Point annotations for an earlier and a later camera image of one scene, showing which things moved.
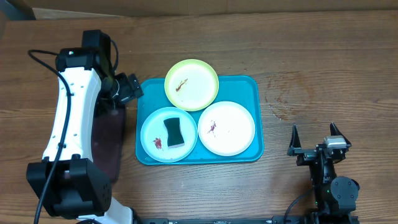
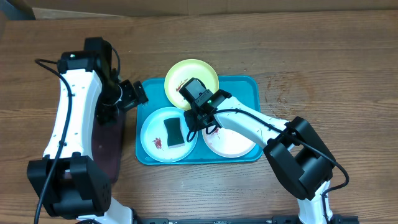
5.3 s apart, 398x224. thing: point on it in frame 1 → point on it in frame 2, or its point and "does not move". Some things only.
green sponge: [175, 136] does not move
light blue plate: [154, 135] does not move
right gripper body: [306, 155] → [196, 122]
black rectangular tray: [107, 131] does not move
